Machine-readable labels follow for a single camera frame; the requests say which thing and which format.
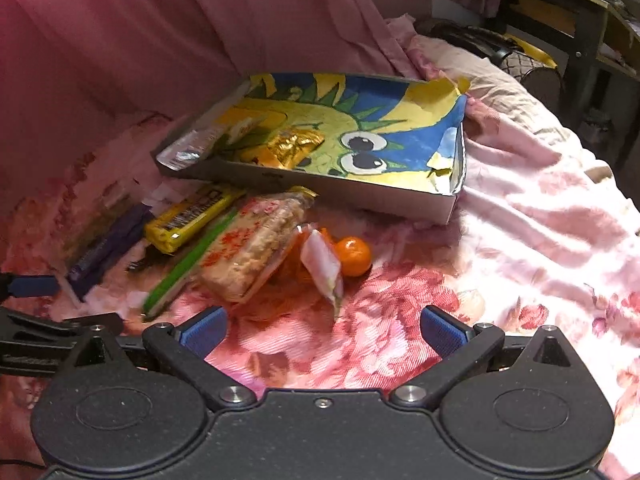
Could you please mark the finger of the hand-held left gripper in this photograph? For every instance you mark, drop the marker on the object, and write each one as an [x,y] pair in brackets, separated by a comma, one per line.
[30,321]
[35,286]

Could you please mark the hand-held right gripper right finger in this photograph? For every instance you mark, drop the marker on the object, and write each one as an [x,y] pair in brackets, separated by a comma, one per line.
[442,330]

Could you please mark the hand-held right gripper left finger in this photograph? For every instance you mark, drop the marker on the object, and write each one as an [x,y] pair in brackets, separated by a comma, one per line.
[202,332]

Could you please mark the green stick snack packet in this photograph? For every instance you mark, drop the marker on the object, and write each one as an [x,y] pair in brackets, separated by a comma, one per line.
[175,275]

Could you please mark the purple snack packet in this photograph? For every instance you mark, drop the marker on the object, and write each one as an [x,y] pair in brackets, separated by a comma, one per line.
[107,250]

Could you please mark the rice cracker packet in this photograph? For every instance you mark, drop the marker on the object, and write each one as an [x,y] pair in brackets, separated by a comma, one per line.
[250,245]

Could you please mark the white pink small packet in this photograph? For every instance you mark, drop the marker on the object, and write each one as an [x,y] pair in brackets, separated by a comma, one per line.
[320,260]

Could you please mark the clear plastic snack packet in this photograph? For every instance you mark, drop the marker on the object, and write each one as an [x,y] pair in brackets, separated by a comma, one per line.
[195,145]

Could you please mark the painted cardboard box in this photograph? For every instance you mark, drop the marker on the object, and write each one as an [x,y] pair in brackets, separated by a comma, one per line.
[400,125]

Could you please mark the orange plastic wrapper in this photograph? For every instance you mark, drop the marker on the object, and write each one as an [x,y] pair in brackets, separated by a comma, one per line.
[290,274]

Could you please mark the orange round fruit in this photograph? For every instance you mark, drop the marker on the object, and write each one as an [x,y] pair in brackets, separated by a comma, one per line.
[356,256]

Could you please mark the yellow snack bar packet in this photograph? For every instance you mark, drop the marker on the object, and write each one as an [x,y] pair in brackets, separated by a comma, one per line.
[185,220]

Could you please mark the gold foil snack packet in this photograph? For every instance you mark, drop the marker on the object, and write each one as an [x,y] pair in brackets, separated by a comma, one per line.
[292,147]

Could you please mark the black mesh basket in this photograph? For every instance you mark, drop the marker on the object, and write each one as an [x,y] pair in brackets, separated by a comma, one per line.
[530,77]

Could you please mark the pink curtain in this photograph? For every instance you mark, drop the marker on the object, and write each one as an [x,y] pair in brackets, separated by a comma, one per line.
[150,35]

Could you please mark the black bag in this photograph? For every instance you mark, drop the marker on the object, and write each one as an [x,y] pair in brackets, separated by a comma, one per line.
[475,40]

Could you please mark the wooden desk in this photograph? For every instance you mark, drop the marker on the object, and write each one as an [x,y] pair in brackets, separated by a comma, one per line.
[550,15]

